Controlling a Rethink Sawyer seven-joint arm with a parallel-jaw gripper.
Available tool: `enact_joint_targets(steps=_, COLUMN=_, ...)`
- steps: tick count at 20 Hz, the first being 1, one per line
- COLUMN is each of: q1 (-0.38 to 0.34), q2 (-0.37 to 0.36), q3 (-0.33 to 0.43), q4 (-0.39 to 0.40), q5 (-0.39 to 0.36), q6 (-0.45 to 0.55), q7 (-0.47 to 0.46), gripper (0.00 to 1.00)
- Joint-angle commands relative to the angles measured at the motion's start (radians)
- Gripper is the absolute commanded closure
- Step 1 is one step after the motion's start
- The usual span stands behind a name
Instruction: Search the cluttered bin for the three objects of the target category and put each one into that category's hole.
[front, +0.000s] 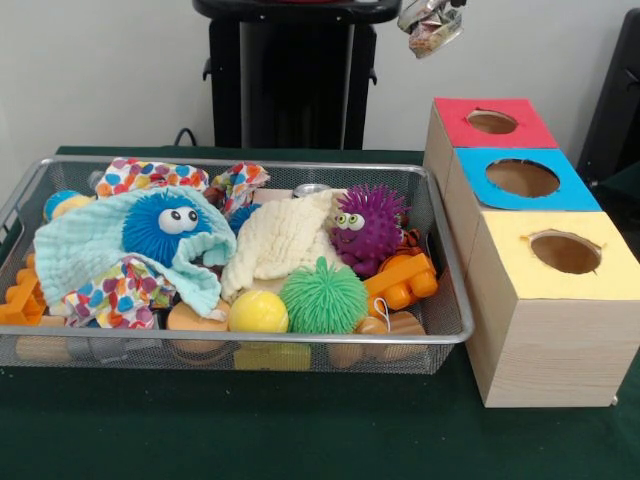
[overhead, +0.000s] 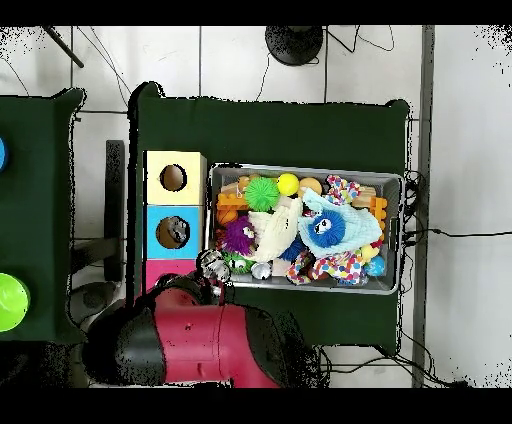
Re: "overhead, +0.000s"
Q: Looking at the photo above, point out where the silver crushed can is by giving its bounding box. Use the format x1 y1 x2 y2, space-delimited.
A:
197 249 233 286

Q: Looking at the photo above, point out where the small orange plastic toy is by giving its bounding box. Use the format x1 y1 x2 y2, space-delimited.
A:
367 196 389 229

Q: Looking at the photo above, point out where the wooden box with three holes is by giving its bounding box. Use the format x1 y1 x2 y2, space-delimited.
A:
142 150 208 299

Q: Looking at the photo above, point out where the shallow clear mesh bin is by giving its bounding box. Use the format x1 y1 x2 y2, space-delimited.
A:
203 163 404 296

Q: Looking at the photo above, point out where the green spiky rubber ball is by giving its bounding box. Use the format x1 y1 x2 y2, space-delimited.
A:
244 175 282 212

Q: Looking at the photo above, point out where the orange toy building block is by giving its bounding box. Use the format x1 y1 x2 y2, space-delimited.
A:
217 194 251 227

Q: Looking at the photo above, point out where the cream white cloth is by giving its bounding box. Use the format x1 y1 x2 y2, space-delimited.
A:
249 195 304 264

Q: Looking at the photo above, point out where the purple spiky ball with eyes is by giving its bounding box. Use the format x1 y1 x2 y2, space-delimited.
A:
221 217 259 257

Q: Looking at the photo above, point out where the green toy with white eyes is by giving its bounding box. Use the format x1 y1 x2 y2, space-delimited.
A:
225 251 256 275

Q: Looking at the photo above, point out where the tan orange ball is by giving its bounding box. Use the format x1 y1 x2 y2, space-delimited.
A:
299 176 323 197

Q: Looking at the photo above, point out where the dark green table cloth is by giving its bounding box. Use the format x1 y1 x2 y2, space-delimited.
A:
127 79 413 353

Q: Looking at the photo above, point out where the small colourful dotted cloth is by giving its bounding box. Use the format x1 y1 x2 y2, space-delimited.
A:
326 175 361 206

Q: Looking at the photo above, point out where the large colourful dotted cloth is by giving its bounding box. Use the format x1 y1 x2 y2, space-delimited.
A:
287 249 368 287

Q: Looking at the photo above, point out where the mint green cloth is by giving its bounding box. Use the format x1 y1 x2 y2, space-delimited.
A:
299 188 385 259

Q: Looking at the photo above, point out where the small blue yellow ball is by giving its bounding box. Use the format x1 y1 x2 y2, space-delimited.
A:
359 243 388 279

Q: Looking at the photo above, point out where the black panel stand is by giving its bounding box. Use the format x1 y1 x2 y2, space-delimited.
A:
105 139 127 281

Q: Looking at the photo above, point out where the black round stand base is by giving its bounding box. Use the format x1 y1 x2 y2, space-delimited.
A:
265 25 325 67

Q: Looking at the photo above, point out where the grey round stand foot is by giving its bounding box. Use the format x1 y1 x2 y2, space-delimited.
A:
67 281 117 321

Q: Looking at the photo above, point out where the green cloth side table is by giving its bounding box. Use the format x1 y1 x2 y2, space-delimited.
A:
0 87 87 345

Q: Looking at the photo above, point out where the black pole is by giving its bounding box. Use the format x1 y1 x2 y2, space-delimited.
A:
41 25 85 69

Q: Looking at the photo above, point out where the green round bowl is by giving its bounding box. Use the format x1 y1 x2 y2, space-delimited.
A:
0 272 32 333

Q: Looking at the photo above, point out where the black cable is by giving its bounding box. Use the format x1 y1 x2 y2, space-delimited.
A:
403 226 512 241

